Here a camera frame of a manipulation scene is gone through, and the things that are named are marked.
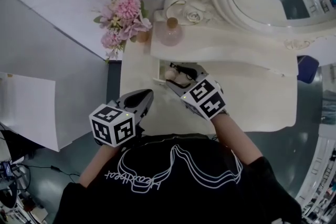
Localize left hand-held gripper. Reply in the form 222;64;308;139
89;88;153;147

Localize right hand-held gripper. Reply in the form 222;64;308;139
165;64;227;121

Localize small white drawer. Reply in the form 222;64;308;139
153;59;208;87

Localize white ornate dressing table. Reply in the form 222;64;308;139
119;19;300;137

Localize person's left forearm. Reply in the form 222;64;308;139
78;143;127;188

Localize person's right forearm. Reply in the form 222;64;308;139
209;111;265;166

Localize pink glass bottle vase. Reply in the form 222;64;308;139
160;17;184;47

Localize small pink flower vase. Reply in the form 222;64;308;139
136;30;150;42

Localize pink artificial flowers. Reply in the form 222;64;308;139
93;0;153;63

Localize person's black printed t-shirt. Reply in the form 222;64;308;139
52;133;302;224

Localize white display cabinet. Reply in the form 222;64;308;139
0;72;73;152

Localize blue chair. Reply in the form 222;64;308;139
296;55;320;84

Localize black floor power cable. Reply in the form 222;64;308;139
25;164;79;184

